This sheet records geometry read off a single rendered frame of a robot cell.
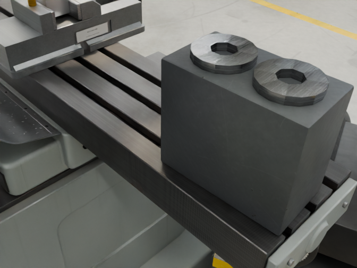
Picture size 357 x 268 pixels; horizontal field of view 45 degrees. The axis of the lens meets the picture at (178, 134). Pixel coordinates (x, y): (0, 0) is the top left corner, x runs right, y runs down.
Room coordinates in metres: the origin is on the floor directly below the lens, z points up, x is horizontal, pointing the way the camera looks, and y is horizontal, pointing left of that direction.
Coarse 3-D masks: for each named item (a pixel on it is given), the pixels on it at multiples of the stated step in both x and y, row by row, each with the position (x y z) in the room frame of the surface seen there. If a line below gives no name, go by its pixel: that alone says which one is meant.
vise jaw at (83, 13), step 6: (72, 0) 0.88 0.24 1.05; (78, 0) 0.88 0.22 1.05; (84, 0) 0.88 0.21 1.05; (90, 0) 0.88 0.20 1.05; (72, 6) 0.87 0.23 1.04; (78, 6) 0.86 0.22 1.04; (84, 6) 0.87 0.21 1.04; (90, 6) 0.88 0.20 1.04; (96, 6) 0.89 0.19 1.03; (72, 12) 0.87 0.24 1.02; (78, 12) 0.86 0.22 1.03; (84, 12) 0.87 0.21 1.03; (90, 12) 0.88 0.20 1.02; (96, 12) 0.89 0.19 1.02; (78, 18) 0.86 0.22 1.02; (84, 18) 0.87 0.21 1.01
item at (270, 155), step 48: (192, 48) 0.51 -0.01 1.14; (240, 48) 0.51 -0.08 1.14; (192, 96) 0.47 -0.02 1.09; (240, 96) 0.42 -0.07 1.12; (288, 96) 0.40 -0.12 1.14; (336, 96) 0.43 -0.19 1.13; (192, 144) 0.46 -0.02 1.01; (240, 144) 0.41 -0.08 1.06; (288, 144) 0.37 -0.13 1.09; (240, 192) 0.41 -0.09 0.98; (288, 192) 0.36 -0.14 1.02
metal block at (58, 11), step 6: (36, 0) 0.87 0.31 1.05; (42, 0) 0.85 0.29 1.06; (48, 0) 0.85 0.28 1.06; (54, 0) 0.86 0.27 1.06; (60, 0) 0.87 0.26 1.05; (66, 0) 0.88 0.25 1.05; (48, 6) 0.85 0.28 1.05; (54, 6) 0.85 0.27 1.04; (60, 6) 0.86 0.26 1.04; (66, 6) 0.87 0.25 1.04; (60, 12) 0.86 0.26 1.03; (66, 12) 0.87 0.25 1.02
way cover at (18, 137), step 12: (0, 84) 0.82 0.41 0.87; (0, 96) 0.77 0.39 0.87; (12, 96) 0.77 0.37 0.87; (0, 108) 0.71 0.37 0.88; (12, 108) 0.72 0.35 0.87; (24, 108) 0.73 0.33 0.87; (0, 120) 0.66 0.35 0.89; (12, 120) 0.67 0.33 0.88; (24, 120) 0.68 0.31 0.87; (36, 120) 0.69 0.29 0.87; (0, 132) 0.61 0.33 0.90; (12, 132) 0.63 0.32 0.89; (24, 132) 0.64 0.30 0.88; (36, 132) 0.64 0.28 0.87; (48, 132) 0.65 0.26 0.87; (60, 132) 0.66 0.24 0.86
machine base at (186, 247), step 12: (180, 240) 0.91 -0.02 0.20; (192, 240) 0.91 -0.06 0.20; (168, 252) 0.86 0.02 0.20; (180, 252) 0.86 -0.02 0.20; (192, 252) 0.86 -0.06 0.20; (204, 252) 0.87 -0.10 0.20; (144, 264) 0.81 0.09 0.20; (156, 264) 0.81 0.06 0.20; (168, 264) 0.81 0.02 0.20; (180, 264) 0.82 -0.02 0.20; (192, 264) 0.82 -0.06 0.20; (204, 264) 0.84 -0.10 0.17
